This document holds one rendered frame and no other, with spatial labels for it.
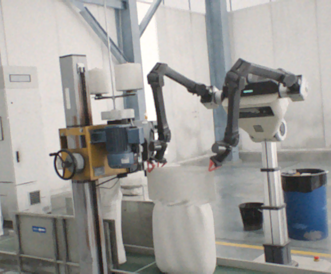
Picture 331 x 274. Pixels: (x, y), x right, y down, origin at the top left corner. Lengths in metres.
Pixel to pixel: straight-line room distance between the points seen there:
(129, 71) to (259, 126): 0.92
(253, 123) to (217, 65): 8.66
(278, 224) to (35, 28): 5.59
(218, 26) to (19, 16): 5.47
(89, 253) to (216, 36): 9.35
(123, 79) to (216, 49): 9.02
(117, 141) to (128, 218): 1.11
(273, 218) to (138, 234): 1.03
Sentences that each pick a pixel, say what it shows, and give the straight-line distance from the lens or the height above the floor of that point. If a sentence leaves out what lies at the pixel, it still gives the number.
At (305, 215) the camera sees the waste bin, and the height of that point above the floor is 0.25.
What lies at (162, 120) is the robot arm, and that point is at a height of 1.33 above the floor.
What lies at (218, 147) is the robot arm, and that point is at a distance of 2.69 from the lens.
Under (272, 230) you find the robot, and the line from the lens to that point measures 3.34.
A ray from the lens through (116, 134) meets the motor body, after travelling 2.73.
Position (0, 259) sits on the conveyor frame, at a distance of 4.10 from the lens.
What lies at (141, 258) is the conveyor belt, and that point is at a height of 0.38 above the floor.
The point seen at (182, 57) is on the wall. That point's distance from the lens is 10.85.
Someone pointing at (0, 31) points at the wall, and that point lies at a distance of 7.55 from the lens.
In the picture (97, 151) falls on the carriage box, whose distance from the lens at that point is 2.86.
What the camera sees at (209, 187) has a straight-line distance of 2.89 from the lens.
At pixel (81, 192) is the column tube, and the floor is 0.96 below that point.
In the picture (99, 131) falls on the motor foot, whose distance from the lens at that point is 2.87.
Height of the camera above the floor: 1.39
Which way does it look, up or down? 3 degrees down
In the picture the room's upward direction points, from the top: 5 degrees counter-clockwise
